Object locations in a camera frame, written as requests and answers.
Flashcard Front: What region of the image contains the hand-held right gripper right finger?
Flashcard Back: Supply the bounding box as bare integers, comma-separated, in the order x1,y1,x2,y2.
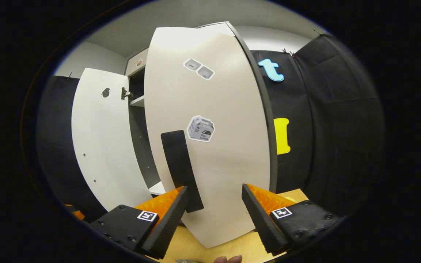
242,183,342,256

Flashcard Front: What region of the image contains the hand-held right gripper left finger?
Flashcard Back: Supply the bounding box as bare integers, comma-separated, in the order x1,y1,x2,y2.
88,186,190,260

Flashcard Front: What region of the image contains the white cabinet door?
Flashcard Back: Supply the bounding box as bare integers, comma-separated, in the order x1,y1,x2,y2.
144,22,271,249
71,68,152,212

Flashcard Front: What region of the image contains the grey and white cabinet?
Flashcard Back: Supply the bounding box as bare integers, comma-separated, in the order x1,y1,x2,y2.
125,21,278,198

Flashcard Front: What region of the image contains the white cabinet drawer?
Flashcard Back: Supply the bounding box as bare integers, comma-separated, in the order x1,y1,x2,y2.
125,47,149,76

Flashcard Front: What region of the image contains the black door handle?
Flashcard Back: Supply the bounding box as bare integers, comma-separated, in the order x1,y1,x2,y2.
160,130,204,213

